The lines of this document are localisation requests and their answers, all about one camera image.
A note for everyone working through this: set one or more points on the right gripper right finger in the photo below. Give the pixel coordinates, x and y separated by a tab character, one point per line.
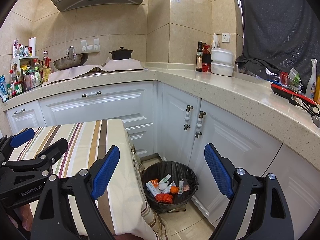
270	218

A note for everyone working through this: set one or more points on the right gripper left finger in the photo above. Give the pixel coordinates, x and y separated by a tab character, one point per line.
53	216

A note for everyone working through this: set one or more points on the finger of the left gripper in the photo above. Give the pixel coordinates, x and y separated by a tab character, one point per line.
21	138
51	154

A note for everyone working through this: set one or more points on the red plastic bag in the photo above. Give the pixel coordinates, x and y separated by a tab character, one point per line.
164	198

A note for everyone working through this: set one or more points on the orange trash bag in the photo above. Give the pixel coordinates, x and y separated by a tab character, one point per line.
174	190

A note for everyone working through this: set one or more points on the white green printed wrapper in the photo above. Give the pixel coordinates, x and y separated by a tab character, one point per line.
154	191

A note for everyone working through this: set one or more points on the black trash bin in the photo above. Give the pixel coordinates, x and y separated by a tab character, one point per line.
181	176

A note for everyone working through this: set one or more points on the white kitchen cabinets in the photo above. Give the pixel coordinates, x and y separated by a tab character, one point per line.
144	118

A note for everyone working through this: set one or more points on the blue snack packet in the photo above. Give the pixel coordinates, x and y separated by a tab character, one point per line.
3	89

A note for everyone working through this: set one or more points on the spice rack with bottles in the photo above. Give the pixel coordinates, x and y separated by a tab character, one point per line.
25	71

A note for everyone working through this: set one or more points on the cooking oil bottle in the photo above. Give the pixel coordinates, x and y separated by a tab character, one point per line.
46	68

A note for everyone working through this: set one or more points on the metal wok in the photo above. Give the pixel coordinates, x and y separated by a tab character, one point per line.
71	59

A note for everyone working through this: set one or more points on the red black appliance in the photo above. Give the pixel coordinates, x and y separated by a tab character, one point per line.
289	94

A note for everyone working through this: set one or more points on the black lidded pot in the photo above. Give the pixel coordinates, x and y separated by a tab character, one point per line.
121	54

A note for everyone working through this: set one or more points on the white spray bottle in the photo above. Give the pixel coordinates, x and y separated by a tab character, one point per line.
310	89

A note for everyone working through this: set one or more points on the white stacked bowls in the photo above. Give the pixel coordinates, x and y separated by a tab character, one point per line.
222	62

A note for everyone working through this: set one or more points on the dark sauce bottle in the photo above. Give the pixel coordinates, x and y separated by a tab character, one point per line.
199	55

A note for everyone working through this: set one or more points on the dark hanging cloth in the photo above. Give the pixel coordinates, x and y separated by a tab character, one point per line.
279	35

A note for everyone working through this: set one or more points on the white wall socket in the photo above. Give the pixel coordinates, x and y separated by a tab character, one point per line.
225	37

